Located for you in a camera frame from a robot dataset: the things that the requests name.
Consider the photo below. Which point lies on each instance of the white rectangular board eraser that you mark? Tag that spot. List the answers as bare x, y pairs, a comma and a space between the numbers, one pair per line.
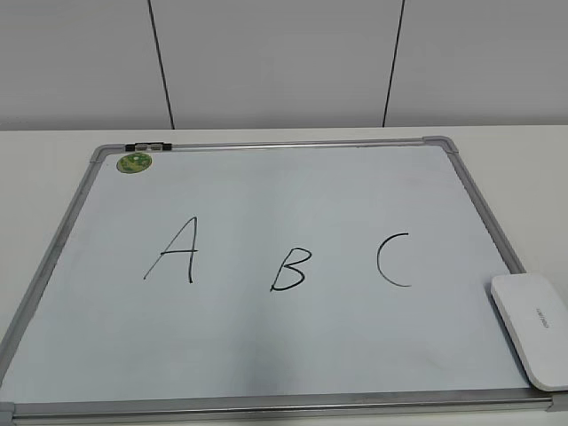
535, 317

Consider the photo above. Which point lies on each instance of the white aluminium-framed whiteboard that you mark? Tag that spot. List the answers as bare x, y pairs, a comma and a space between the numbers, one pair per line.
268, 279

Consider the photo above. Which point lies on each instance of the round green magnet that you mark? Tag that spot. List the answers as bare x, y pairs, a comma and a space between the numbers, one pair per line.
134, 163

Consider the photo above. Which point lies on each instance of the black and silver hanger clip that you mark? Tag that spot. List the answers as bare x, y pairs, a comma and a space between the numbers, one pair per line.
148, 146

